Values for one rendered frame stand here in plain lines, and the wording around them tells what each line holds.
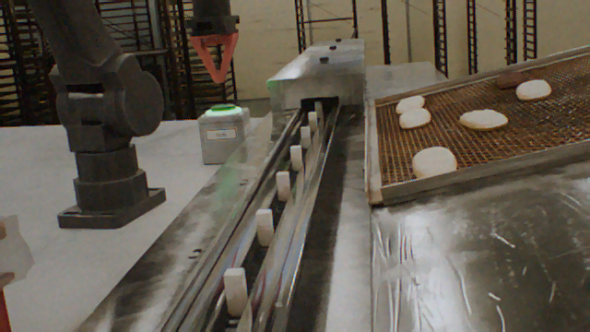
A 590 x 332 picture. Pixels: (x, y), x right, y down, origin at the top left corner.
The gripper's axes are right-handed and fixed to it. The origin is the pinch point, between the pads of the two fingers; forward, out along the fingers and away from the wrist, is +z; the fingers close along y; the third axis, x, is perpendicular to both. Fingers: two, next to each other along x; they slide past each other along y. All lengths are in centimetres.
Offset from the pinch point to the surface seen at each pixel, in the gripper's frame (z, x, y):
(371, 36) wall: 24, 24, -677
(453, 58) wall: 55, 113, -678
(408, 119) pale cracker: 4.6, 27.6, 23.8
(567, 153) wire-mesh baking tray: 3, 38, 52
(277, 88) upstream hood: 4.8, 5.9, -21.6
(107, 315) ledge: 9, 6, 64
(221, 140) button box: 9.4, 0.0, 3.2
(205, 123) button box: 6.5, -2.2, 3.2
